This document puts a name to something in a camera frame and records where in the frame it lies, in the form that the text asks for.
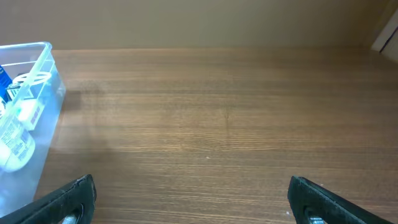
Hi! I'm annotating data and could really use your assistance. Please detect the small hand sanitizer bottle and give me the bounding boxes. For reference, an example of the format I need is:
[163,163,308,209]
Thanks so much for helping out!
[1,109,35,172]

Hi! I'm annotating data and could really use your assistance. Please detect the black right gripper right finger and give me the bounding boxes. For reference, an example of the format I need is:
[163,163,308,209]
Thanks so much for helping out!
[287,176,392,224]

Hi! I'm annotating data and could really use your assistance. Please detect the blue Vicks lozenge box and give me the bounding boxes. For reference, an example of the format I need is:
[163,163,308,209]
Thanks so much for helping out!
[0,66,12,102]

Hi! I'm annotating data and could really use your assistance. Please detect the white blue medicine box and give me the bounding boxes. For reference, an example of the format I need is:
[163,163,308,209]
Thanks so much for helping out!
[18,99,45,131]

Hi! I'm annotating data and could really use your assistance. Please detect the clear plastic container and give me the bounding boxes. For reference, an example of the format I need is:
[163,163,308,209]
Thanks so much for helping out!
[1,42,66,217]

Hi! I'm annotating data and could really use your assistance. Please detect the green Zam-Buk ointment box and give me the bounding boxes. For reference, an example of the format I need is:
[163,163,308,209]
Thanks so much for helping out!
[6,72,52,100]

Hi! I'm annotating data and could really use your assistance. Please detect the white object at right edge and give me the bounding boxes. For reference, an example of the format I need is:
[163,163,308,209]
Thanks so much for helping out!
[371,10,397,62]

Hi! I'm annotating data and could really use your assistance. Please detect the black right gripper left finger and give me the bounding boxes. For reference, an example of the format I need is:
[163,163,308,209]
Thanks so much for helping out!
[1,174,97,224]

